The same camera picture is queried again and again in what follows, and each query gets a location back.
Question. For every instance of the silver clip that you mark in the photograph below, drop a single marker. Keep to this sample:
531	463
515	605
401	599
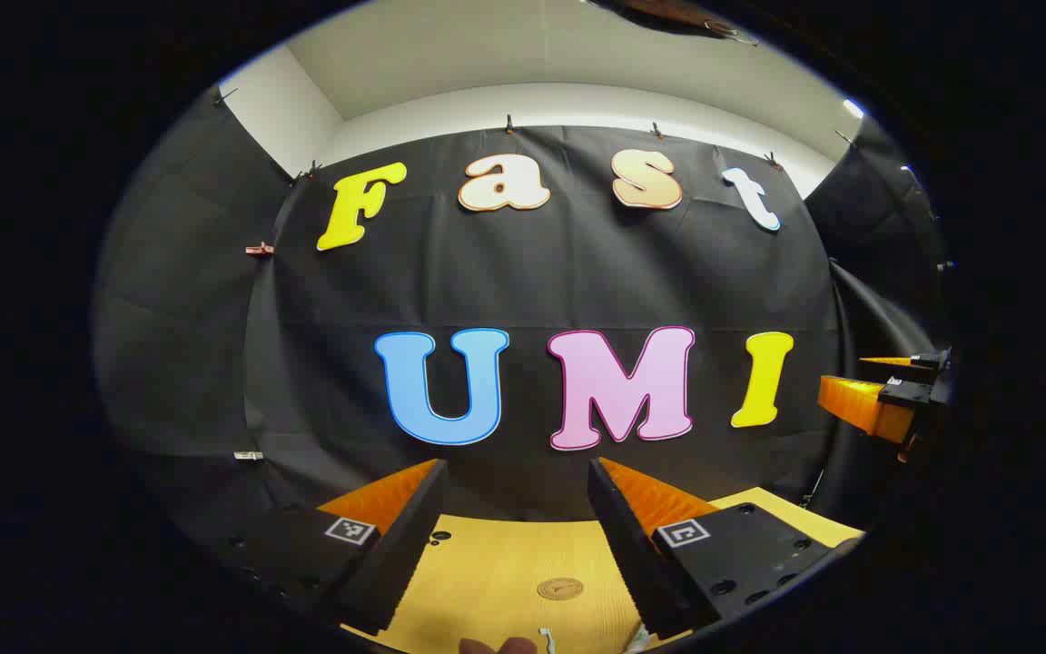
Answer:
248	455

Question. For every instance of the light green toothbrush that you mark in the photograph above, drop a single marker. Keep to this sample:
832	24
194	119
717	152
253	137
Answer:
547	639

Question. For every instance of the round brown coaster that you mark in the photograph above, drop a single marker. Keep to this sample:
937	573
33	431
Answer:
559	589

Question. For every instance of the ceiling light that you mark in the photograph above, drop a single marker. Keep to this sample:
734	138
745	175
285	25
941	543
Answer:
853	108

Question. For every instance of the red clip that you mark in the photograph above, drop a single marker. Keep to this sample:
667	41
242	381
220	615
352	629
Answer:
260	248

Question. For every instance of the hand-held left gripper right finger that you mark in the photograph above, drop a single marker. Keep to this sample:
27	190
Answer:
632	554

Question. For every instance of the white toothpaste tube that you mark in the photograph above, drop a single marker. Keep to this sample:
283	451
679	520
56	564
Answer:
637	640

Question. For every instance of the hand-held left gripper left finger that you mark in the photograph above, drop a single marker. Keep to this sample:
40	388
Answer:
396	554

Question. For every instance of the wooden desktop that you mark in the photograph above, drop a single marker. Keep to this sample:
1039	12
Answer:
505	572

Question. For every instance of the black backdrop cloth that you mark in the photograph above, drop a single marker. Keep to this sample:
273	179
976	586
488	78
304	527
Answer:
532	272

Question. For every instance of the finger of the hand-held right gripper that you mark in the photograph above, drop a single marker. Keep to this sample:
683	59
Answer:
895	362
859	404

